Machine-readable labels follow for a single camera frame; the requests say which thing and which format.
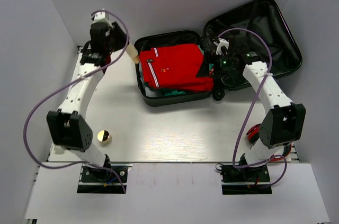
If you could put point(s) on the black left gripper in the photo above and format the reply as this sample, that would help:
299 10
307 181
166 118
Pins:
121 35

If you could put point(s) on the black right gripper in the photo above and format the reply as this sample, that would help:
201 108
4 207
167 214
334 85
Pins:
208 58

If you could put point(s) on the beige cosmetic tube bottle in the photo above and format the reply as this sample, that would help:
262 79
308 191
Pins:
133 53

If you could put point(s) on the red polo shirt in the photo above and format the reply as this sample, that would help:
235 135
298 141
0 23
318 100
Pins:
174 67

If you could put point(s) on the green shirt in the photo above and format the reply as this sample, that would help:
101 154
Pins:
174 92

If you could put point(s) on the red black headphones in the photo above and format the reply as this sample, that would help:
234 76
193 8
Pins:
252 137

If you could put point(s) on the gold lid cream jar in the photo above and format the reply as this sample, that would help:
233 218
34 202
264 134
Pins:
104 137

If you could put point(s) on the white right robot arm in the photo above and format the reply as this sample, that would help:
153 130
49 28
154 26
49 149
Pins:
284 119

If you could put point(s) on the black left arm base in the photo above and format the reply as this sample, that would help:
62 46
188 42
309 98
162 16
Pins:
95 181

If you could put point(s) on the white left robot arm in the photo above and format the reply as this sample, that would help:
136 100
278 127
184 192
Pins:
68 127

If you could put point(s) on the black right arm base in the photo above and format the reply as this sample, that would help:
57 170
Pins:
246 181

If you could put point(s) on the black open suitcase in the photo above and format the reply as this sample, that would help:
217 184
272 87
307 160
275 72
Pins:
255 31

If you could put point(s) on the black suitcase wheel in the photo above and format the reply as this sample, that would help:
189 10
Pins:
218 94

